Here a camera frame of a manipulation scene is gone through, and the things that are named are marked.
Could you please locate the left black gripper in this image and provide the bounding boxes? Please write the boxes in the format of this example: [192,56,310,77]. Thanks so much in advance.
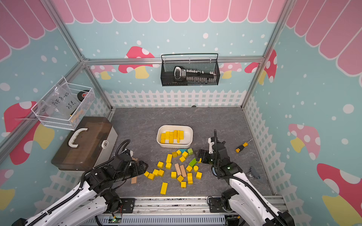
[115,160,149,182]

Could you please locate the long yellow block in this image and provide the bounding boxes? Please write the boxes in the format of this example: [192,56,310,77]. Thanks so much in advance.
[160,133,166,144]
[169,132,174,144]

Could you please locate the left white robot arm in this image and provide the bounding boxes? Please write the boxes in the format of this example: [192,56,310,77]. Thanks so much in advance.
[13,139,148,226]

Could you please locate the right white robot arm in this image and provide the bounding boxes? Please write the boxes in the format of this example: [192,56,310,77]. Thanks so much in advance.
[197,130,295,226]

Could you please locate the yellow round disc block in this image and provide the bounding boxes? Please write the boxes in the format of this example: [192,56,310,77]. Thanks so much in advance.
[193,165,199,172]

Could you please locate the flat wooden block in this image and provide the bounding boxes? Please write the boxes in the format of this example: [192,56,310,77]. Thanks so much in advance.
[131,177,137,184]

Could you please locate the yellow cube block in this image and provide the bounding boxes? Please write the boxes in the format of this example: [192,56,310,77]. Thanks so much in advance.
[157,162,164,169]

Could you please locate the yellow arch block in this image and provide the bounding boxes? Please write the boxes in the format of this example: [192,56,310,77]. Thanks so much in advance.
[187,173,193,185]

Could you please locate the right natural wooden plank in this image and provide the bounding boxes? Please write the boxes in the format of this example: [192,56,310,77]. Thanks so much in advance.
[180,165,187,178]

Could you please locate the natural wooden plank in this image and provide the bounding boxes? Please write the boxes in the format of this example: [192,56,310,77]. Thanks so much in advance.
[174,163,182,176]
[180,165,187,178]

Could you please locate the yellow upright rectangular block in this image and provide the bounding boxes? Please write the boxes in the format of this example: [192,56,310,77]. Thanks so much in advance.
[166,154,173,163]

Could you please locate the large yellow front block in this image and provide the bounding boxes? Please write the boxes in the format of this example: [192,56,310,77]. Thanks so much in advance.
[160,182,168,195]

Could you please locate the left natural wooden plank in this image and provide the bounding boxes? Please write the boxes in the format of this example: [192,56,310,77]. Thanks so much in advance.
[174,163,182,176]

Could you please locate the white plastic tub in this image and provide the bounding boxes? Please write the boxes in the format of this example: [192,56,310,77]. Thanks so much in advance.
[156,125,193,149]

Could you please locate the yellow black screwdriver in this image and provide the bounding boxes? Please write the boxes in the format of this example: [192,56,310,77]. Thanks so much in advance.
[235,139,253,153]

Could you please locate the small grey metal clip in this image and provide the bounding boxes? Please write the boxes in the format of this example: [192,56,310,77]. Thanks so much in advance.
[247,166,260,179]

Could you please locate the socket wrench set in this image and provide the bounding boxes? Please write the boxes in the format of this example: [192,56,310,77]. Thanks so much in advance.
[173,66,218,85]

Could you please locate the black tape roll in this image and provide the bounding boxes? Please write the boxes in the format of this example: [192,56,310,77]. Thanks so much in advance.
[77,90,89,102]

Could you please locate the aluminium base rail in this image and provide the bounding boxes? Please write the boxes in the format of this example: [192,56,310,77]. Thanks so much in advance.
[98,196,241,226]

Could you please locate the brown toolbox with white handle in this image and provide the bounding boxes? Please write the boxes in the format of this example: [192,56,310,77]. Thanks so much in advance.
[51,116,118,177]

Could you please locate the black wire mesh basket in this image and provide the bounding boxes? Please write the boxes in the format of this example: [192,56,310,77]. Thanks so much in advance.
[160,53,220,87]

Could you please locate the clear wall-mounted bin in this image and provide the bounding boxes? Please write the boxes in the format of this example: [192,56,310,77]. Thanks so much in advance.
[31,77,96,131]

